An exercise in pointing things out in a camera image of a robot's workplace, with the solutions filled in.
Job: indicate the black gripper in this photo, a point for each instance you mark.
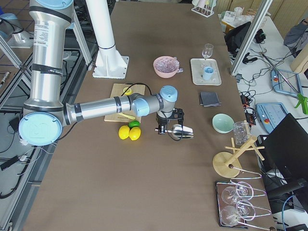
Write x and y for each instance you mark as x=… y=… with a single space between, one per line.
x=161 y=119

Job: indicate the stainless steel ice scoop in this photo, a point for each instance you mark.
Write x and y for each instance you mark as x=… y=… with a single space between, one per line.
x=179 y=132

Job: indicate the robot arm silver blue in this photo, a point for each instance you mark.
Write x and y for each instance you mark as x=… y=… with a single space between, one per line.
x=51 y=104
x=101 y=23

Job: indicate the pink bowl of ice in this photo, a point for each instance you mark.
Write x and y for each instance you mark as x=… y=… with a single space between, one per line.
x=166 y=66

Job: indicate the blue plastic cup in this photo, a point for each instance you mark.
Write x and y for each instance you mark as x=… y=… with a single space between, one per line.
x=207 y=73

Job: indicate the wooden cup tree stand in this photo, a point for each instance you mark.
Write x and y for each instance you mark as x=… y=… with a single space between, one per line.
x=226 y=164

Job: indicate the white cup rack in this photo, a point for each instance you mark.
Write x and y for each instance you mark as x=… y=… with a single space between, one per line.
x=204 y=7

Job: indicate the yellow lemon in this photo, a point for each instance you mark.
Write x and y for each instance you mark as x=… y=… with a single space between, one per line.
x=134 y=133
x=123 y=132

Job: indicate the green lime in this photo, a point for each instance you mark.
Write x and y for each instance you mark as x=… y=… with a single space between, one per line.
x=134 y=123

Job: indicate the yellow plastic knife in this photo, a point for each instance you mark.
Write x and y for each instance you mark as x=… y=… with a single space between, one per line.
x=128 y=116

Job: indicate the grey folded cloth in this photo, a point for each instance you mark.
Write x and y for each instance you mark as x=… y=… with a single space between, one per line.
x=208 y=99

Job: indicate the mint green bowl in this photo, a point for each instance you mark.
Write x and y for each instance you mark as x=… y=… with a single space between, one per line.
x=222 y=123

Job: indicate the cream serving tray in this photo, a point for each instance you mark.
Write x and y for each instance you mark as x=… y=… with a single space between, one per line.
x=197 y=65

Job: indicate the clear glass mug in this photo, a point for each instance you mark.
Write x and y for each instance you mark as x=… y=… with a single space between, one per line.
x=238 y=132

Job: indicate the clear wine glass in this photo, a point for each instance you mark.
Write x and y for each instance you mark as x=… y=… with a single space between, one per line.
x=207 y=51

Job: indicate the blue teach pendant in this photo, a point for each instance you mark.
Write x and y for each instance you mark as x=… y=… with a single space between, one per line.
x=271 y=114
x=280 y=86

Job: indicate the black monitor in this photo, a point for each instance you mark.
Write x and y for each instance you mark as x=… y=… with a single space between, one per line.
x=286 y=150

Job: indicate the green reacher grabber tool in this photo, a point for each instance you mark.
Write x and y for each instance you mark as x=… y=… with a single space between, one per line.
x=302 y=100

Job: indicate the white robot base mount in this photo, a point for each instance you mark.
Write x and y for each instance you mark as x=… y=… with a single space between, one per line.
x=110 y=64

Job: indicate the aluminium frame post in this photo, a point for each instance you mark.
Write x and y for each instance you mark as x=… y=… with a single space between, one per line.
x=255 y=25

